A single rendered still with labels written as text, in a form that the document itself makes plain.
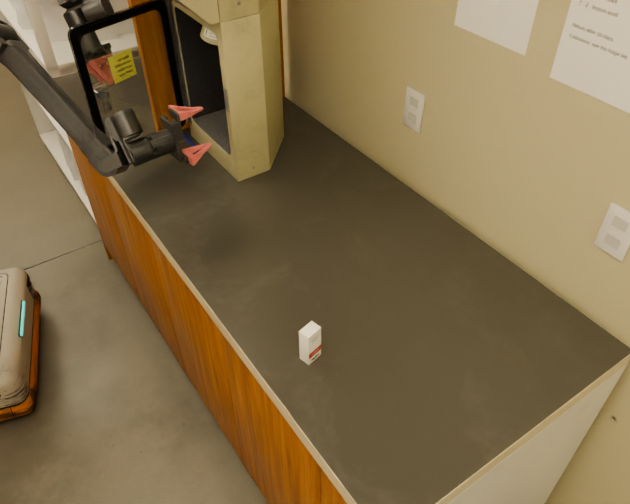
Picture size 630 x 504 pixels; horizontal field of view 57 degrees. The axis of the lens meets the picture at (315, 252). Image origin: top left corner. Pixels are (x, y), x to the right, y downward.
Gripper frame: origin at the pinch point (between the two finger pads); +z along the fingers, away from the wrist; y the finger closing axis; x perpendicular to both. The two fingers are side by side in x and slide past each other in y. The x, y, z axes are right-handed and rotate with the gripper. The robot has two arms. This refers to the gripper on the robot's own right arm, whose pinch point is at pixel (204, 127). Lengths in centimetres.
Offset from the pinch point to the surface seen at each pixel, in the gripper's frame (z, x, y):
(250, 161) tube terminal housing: 15.6, 11.1, -20.5
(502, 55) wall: 55, -45, 12
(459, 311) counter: 27, -62, -36
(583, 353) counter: 40, -86, -39
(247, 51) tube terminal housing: 19.0, 7.0, 11.9
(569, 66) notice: 55, -62, 14
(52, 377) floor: -62, 69, -110
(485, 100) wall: 55, -41, 1
